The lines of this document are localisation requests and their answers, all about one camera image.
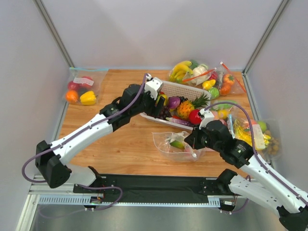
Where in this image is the fake mango yellow green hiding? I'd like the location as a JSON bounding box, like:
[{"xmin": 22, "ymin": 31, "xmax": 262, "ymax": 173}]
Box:
[{"xmin": 170, "ymin": 141, "xmax": 185, "ymax": 150}]

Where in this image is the fake orange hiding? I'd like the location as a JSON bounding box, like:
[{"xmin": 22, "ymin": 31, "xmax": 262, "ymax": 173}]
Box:
[{"xmin": 65, "ymin": 90, "xmax": 79, "ymax": 103}]

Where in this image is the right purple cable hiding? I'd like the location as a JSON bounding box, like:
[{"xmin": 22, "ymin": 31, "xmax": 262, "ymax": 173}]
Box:
[{"xmin": 204, "ymin": 101, "xmax": 308, "ymax": 215}]

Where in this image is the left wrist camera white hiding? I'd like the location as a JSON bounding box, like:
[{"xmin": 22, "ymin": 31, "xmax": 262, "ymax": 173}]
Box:
[{"xmin": 144, "ymin": 77, "xmax": 163, "ymax": 100}]

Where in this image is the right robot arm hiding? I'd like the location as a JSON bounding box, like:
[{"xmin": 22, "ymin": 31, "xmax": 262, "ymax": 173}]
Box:
[{"xmin": 185, "ymin": 120, "xmax": 308, "ymax": 231}]

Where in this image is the fake banana bunch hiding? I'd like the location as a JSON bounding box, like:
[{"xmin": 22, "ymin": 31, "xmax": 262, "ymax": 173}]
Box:
[{"xmin": 168, "ymin": 61, "xmax": 193, "ymax": 82}]

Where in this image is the fake grape bunch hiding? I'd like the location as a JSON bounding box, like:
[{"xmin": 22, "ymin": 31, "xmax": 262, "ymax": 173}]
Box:
[{"xmin": 157, "ymin": 106, "xmax": 172, "ymax": 120}]

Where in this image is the fake purple onion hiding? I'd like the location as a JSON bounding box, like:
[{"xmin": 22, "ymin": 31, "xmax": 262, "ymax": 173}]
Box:
[{"xmin": 167, "ymin": 96, "xmax": 181, "ymax": 109}]

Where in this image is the bag of nuts right edge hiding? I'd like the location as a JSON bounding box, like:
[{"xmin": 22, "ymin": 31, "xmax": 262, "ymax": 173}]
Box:
[{"xmin": 257, "ymin": 119, "xmax": 282, "ymax": 160}]

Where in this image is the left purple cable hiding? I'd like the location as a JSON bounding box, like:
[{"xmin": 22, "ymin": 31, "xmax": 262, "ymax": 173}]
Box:
[{"xmin": 21, "ymin": 73, "xmax": 151, "ymax": 218}]

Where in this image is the fake pink peach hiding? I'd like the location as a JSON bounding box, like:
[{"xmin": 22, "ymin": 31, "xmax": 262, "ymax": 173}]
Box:
[{"xmin": 184, "ymin": 146, "xmax": 195, "ymax": 155}]

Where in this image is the fake green cucumber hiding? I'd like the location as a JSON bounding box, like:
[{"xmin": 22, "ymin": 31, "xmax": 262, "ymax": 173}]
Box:
[{"xmin": 157, "ymin": 96, "xmax": 164, "ymax": 113}]

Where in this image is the fake pineapple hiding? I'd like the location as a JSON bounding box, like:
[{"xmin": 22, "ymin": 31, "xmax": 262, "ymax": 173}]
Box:
[{"xmin": 176, "ymin": 93, "xmax": 210, "ymax": 120}]

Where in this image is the blue zip bag right side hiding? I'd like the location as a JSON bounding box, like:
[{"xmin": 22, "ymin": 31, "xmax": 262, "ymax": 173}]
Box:
[{"xmin": 210, "ymin": 100, "xmax": 265, "ymax": 151}]

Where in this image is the purple cable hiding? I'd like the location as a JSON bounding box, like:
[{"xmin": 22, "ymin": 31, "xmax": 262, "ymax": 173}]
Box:
[
  {"xmin": 204, "ymin": 101, "xmax": 308, "ymax": 215},
  {"xmin": 21, "ymin": 73, "xmax": 151, "ymax": 218}
]

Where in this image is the red zip bag with vegetables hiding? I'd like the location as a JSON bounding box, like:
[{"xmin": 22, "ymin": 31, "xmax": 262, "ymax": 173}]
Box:
[{"xmin": 202, "ymin": 62, "xmax": 246, "ymax": 100}]

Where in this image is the white plastic basket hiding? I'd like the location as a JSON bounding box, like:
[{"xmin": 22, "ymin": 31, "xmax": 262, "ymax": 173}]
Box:
[{"xmin": 141, "ymin": 81, "xmax": 211, "ymax": 131}]

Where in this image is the polka dot zip bag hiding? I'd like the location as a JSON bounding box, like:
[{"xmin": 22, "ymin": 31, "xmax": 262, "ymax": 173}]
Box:
[{"xmin": 152, "ymin": 131, "xmax": 206, "ymax": 162}]

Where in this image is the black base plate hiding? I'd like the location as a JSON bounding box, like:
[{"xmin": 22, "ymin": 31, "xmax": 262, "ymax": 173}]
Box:
[{"xmin": 45, "ymin": 172, "xmax": 246, "ymax": 205}]

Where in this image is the orange zip bag with bananas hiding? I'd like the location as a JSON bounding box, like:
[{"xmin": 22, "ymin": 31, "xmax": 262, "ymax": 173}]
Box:
[{"xmin": 167, "ymin": 60, "xmax": 216, "ymax": 86}]

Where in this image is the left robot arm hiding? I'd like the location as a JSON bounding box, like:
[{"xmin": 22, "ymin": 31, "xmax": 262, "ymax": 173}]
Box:
[{"xmin": 35, "ymin": 80, "xmax": 163, "ymax": 188}]

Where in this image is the fake purple eggplant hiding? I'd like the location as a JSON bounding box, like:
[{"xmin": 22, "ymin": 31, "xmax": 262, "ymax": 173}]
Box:
[{"xmin": 166, "ymin": 117, "xmax": 194, "ymax": 127}]

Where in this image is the fake yellow bell pepper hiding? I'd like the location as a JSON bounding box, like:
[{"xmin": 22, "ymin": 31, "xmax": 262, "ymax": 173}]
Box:
[{"xmin": 80, "ymin": 91, "xmax": 97, "ymax": 105}]

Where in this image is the blue zip bag with fruit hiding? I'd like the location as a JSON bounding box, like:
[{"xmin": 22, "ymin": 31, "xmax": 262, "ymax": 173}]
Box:
[{"xmin": 64, "ymin": 67, "xmax": 109, "ymax": 105}]

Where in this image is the fake red apple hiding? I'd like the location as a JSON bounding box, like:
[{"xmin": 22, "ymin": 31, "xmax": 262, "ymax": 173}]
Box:
[{"xmin": 189, "ymin": 109, "xmax": 202, "ymax": 125}]

